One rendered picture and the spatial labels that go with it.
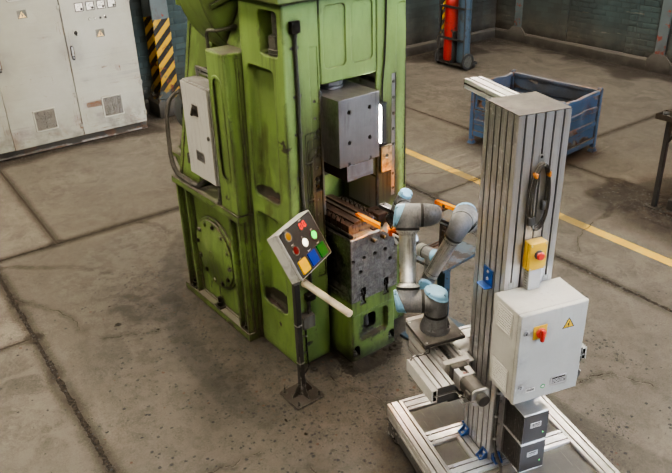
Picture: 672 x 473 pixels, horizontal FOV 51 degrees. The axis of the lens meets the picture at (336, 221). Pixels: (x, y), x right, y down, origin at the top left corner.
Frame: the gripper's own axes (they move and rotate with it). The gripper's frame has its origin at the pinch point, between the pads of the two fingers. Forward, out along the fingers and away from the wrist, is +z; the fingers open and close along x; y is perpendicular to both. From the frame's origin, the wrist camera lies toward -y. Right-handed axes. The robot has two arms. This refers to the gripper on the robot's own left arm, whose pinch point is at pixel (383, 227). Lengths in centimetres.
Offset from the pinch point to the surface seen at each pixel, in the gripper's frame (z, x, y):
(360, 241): 15.5, -8.1, -4.9
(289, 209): 4, -44, -36
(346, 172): -19.7, -12.2, -32.3
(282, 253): -9, -72, -4
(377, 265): 34.6, 5.3, 5.8
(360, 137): -36, -2, -41
